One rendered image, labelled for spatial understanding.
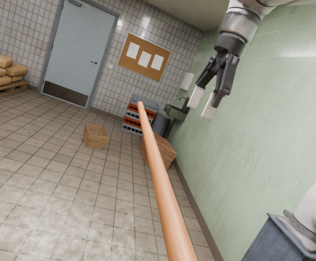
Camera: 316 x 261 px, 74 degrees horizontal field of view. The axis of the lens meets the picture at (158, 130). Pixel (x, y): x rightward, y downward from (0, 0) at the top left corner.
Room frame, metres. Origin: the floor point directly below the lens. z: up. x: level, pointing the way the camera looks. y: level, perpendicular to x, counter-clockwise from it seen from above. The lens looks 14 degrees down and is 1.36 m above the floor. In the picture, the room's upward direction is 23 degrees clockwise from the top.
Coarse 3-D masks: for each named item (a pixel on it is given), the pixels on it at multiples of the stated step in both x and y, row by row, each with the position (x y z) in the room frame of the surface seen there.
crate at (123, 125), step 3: (123, 123) 4.25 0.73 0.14; (123, 126) 4.46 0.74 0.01; (126, 126) 4.55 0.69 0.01; (129, 126) 4.29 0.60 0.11; (132, 126) 4.30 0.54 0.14; (123, 129) 4.26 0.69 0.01; (126, 129) 4.28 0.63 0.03; (129, 129) 4.41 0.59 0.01; (132, 129) 4.50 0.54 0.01; (135, 129) 4.33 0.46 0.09; (138, 129) 4.34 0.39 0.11; (141, 129) 4.36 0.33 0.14; (132, 132) 4.32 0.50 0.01; (135, 132) 4.33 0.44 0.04; (138, 132) 4.35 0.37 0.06; (141, 132) 4.60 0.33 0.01; (141, 135) 4.38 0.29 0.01
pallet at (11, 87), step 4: (20, 80) 4.18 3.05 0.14; (8, 84) 3.63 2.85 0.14; (12, 84) 3.72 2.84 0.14; (16, 84) 3.81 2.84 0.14; (20, 84) 3.91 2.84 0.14; (24, 84) 4.09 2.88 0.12; (0, 88) 3.28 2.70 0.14; (4, 88) 3.37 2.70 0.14; (8, 88) 3.50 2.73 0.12; (12, 88) 3.64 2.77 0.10; (16, 88) 3.97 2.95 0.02; (20, 88) 4.07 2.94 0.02; (24, 88) 4.13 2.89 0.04; (0, 92) 3.42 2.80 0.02; (4, 92) 3.50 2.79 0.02; (8, 92) 3.58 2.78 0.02; (12, 92) 3.68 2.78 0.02; (0, 96) 3.29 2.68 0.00
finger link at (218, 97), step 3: (225, 90) 0.51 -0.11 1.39; (219, 93) 0.52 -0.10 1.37; (222, 93) 0.51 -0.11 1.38; (225, 93) 0.51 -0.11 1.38; (216, 96) 0.53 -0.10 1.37; (219, 96) 0.52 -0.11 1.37; (222, 96) 0.53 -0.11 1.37; (213, 99) 0.53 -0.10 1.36; (216, 99) 0.52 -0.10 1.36; (219, 99) 0.53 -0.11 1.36; (213, 102) 0.53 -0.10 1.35; (216, 102) 0.52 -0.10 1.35; (219, 102) 0.53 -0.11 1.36; (210, 105) 0.53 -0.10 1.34; (213, 105) 0.52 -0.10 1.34; (216, 105) 0.53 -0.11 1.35
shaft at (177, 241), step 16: (144, 112) 0.81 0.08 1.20; (144, 128) 0.61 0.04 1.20; (160, 160) 0.40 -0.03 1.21; (160, 176) 0.33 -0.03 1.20; (160, 192) 0.29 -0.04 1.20; (160, 208) 0.26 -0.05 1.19; (176, 208) 0.26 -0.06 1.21; (176, 224) 0.22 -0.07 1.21; (176, 240) 0.20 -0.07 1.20; (176, 256) 0.18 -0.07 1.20; (192, 256) 0.18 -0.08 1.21
